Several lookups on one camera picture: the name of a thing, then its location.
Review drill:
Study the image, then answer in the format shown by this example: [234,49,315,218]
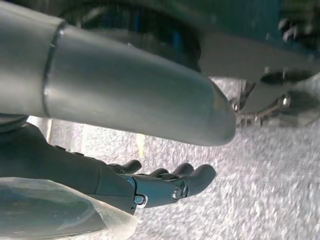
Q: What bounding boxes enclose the clear plastic guard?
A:
[0,177,140,240]

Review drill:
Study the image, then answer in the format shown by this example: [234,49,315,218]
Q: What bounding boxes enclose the dark robot body shell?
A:
[57,0,320,129]

